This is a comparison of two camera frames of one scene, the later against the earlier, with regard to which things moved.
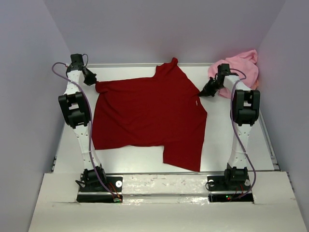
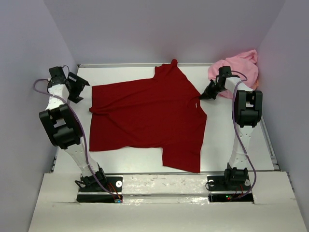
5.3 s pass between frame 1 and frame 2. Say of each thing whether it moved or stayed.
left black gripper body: moved
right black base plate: stayed
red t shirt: stayed
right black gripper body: stayed
